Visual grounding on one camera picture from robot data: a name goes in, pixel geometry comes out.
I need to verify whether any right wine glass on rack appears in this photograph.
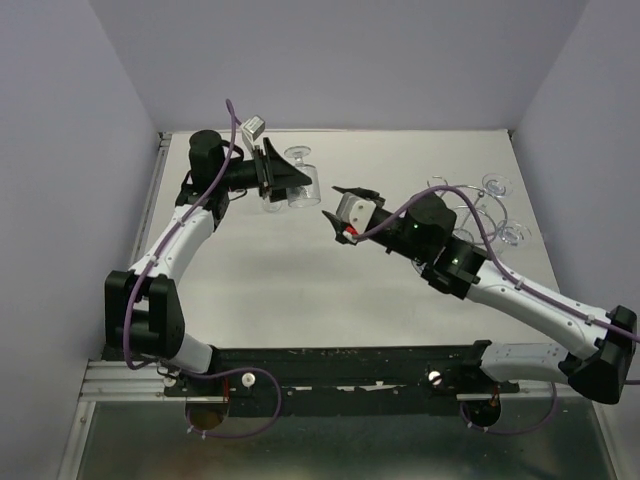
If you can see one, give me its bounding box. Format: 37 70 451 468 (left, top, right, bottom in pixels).
498 219 532 248

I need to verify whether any purple cable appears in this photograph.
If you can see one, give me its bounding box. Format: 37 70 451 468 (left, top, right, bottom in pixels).
122 98 282 441
349 184 640 434

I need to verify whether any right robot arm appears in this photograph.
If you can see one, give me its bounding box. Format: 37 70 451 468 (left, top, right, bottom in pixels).
324 185 639 405

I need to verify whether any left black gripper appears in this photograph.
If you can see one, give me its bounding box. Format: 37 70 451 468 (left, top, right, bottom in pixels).
217 136 312 202

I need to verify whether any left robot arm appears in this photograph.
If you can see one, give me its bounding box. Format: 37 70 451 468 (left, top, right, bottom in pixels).
104 130 318 395

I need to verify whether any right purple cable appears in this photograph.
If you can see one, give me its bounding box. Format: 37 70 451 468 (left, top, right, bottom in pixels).
349 184 640 434

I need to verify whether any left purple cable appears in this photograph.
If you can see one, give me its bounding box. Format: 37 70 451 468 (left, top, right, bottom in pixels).
122 98 282 441

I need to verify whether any ribbed wine glass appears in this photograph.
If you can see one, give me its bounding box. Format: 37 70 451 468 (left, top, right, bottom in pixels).
283 145 321 209

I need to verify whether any chrome wine glass rack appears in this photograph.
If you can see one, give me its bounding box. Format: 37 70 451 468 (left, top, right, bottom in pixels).
427 176 504 258

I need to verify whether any aluminium rail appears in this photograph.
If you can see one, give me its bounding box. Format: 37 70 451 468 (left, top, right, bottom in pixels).
79 361 165 402

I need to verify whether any black mounting base plate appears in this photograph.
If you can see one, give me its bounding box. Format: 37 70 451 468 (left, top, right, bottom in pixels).
164 341 519 418

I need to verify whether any short clear wine glass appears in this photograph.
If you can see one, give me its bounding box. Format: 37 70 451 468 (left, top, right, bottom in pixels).
262 193 283 214

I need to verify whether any tall wine glass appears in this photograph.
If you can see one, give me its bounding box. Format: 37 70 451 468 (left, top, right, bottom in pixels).
474 173 513 240

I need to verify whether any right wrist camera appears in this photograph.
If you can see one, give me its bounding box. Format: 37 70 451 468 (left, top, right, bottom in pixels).
336 193 376 240

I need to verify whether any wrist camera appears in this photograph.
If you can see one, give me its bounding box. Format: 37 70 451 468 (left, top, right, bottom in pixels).
336 193 376 240
240 115 266 150

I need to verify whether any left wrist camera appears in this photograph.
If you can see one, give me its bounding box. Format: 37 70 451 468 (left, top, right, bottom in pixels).
240 115 266 150

